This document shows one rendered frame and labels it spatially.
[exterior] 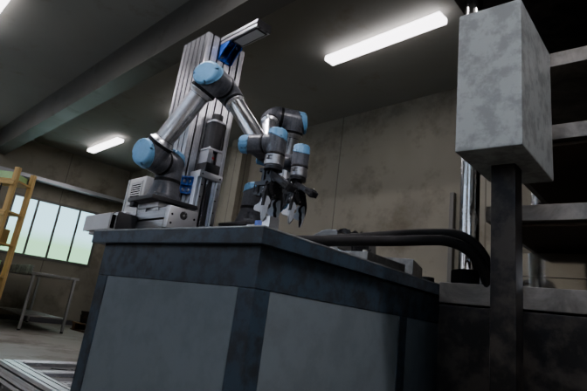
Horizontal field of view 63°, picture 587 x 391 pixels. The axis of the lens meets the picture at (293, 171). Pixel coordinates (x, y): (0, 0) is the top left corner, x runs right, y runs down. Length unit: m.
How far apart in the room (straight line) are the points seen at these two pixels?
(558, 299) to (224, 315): 0.85
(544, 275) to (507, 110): 0.83
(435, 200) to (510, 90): 3.74
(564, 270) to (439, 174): 3.22
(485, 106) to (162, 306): 0.93
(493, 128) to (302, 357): 0.70
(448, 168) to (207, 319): 4.11
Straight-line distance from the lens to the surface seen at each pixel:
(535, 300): 1.46
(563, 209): 1.59
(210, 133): 2.46
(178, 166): 2.19
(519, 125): 1.25
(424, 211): 5.01
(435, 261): 4.84
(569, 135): 1.66
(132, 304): 1.36
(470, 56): 1.38
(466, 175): 1.64
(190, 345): 1.15
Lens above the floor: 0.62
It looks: 17 degrees up
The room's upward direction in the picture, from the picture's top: 8 degrees clockwise
